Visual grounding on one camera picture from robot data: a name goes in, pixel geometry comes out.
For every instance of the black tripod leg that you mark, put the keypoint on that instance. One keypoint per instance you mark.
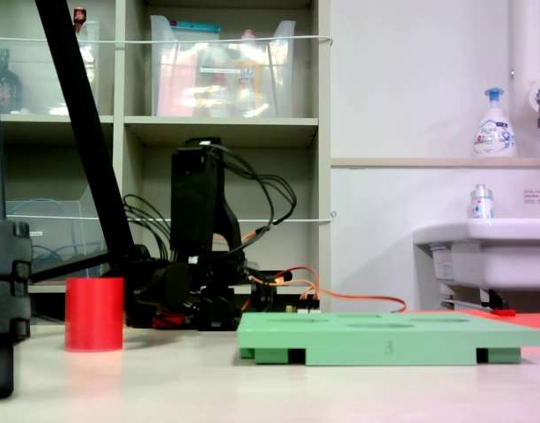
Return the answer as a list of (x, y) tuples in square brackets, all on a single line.
[(1, 286), (84, 119)]

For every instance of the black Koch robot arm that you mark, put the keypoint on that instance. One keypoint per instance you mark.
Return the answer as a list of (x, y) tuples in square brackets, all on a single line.
[(192, 198)]

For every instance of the red cylinder block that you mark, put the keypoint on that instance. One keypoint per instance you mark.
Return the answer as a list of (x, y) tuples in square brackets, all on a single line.
[(93, 313)]

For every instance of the dark glass bottle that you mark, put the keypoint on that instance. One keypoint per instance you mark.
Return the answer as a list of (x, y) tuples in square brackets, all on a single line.
[(9, 88)]

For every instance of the green shape sorter board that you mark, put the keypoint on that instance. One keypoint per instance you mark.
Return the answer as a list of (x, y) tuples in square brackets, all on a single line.
[(384, 339)]

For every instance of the small clear sanitizer bottle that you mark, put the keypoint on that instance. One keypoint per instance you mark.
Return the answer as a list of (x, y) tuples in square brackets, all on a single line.
[(482, 207)]

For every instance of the large clear plastic bin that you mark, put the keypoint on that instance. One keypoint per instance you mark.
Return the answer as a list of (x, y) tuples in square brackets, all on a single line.
[(186, 88)]

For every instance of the beige shelf unit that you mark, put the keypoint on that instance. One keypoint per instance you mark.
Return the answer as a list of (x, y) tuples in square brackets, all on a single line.
[(221, 125)]

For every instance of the red capped bottle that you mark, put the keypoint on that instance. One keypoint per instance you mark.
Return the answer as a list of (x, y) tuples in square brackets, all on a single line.
[(79, 17)]

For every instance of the blue topped plastic pouch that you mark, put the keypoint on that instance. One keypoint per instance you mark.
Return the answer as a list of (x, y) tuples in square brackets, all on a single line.
[(194, 30)]

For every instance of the white pump soap bottle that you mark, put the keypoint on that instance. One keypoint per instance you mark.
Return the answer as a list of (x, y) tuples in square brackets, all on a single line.
[(494, 136)]

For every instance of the low clear plastic bin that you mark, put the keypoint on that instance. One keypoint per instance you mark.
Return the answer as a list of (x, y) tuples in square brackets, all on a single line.
[(54, 229)]

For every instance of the white sink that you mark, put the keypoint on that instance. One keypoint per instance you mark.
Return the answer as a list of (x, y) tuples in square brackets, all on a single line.
[(507, 260)]

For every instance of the red table clamp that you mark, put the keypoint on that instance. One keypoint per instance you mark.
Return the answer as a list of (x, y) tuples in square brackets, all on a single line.
[(172, 319)]

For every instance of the black tripod brace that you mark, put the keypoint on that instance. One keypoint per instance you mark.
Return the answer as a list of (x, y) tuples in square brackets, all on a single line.
[(76, 267)]

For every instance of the white wall sign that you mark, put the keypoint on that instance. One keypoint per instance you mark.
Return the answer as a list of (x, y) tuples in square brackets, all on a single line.
[(538, 196)]

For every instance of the pink capped refill bottle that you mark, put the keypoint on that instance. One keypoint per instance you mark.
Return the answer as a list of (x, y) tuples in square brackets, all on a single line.
[(249, 79)]

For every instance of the metal sink bracket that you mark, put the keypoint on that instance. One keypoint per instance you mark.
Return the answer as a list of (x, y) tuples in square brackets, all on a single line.
[(494, 299)]

